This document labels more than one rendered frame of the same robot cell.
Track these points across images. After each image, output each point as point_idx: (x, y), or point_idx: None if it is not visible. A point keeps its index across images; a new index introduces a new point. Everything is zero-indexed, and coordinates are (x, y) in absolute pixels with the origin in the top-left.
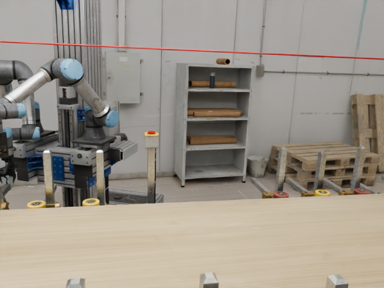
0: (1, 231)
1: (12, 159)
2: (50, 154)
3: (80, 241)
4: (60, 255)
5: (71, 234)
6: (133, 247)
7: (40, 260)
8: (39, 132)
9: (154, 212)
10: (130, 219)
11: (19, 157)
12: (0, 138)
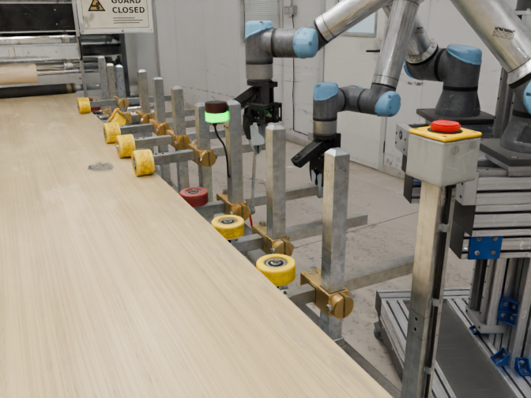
0: (118, 231)
1: (338, 145)
2: (272, 134)
3: (85, 309)
4: (28, 306)
5: (118, 289)
6: (53, 393)
7: (9, 294)
8: (388, 102)
9: (280, 372)
10: (214, 343)
11: (402, 152)
12: (261, 91)
